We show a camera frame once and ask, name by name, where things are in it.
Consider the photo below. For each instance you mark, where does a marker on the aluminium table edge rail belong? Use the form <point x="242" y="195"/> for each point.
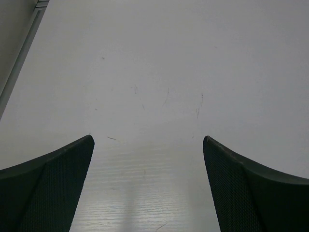
<point x="19" y="22"/>

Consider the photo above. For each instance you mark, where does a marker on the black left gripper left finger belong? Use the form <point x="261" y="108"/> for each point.
<point x="42" y="194"/>

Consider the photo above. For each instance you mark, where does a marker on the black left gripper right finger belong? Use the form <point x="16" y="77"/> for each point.
<point x="250" y="197"/>

